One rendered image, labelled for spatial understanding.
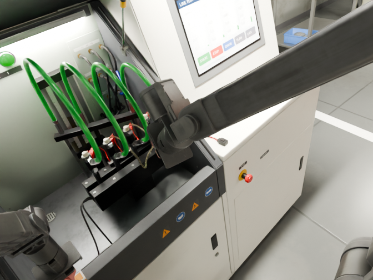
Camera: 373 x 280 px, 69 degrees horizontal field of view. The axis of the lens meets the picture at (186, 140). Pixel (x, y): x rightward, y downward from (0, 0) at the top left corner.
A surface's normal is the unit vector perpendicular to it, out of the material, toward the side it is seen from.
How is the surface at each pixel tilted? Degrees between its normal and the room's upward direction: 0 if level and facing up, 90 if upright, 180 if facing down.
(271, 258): 0
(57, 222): 0
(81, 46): 90
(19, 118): 90
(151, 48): 76
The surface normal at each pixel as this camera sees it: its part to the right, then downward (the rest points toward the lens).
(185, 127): -0.63, 0.32
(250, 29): 0.62, 0.20
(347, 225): -0.16, -0.75
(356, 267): -0.37, -0.92
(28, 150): 0.68, 0.39
